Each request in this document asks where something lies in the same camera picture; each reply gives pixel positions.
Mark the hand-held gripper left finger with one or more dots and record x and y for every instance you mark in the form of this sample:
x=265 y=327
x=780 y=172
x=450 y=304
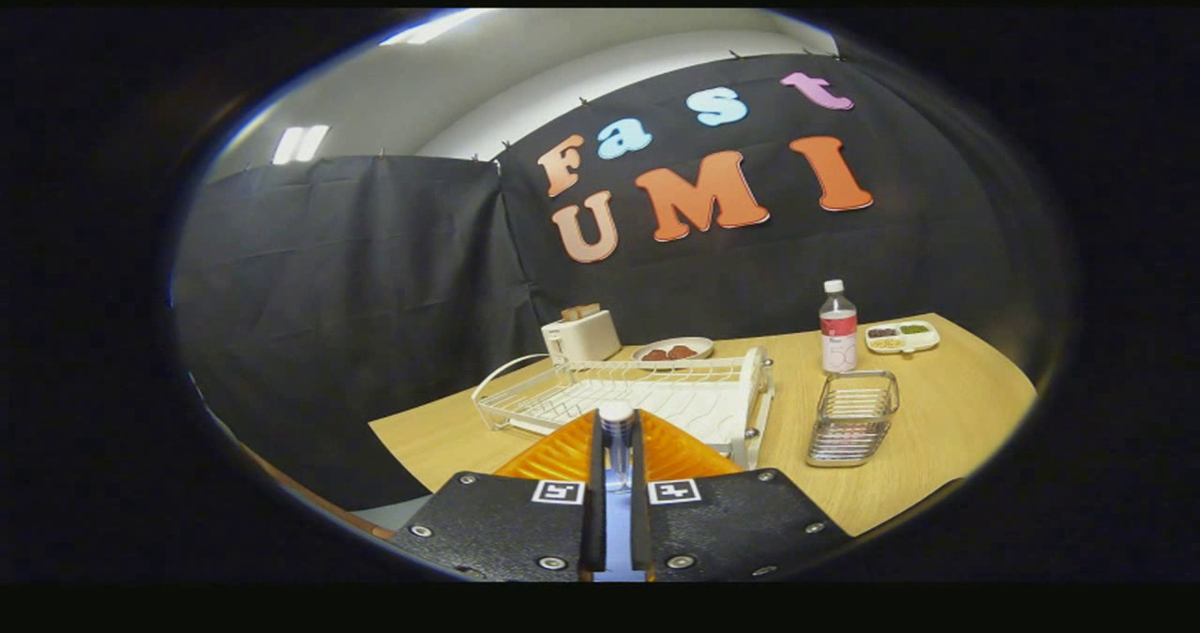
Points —
x=592 y=492

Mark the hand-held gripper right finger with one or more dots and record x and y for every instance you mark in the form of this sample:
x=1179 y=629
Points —
x=640 y=492

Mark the beige oval plate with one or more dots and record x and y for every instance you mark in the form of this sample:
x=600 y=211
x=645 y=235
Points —
x=698 y=342

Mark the white toaster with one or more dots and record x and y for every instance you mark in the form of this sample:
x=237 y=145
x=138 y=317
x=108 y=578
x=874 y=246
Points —
x=586 y=338

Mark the toast slices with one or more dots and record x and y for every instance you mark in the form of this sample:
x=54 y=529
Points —
x=579 y=311

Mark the clear plastic water bottle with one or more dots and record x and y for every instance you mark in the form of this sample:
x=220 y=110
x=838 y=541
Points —
x=838 y=333

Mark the black backdrop cloth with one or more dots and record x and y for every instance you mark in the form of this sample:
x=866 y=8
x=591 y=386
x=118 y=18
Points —
x=356 y=314

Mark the white divided tray with beans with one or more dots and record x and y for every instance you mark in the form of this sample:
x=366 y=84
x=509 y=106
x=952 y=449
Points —
x=923 y=339

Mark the ceiling light panel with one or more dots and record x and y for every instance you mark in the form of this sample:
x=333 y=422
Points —
x=300 y=143

